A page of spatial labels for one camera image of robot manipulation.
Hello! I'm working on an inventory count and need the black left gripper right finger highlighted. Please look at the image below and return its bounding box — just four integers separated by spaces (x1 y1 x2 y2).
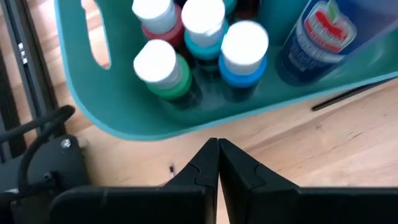
219 139 398 224

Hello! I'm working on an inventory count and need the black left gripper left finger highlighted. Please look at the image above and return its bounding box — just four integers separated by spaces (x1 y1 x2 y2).
49 138 220 224

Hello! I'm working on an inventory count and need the teal plastic bin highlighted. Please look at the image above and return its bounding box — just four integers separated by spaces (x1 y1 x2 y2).
53 0 398 142

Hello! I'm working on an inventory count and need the green paint bottle white cap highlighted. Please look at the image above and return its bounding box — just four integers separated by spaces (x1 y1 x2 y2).
132 39 203 110

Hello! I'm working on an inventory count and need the large purple paint bottle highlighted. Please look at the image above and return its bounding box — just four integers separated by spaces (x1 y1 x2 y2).
275 0 398 87

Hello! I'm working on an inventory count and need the teal paint bottle white cap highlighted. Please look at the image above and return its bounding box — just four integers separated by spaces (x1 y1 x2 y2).
181 0 230 74
217 20 270 103

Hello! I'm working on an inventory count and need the brown paint bottle white cap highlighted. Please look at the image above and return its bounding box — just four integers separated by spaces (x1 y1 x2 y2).
131 0 186 49

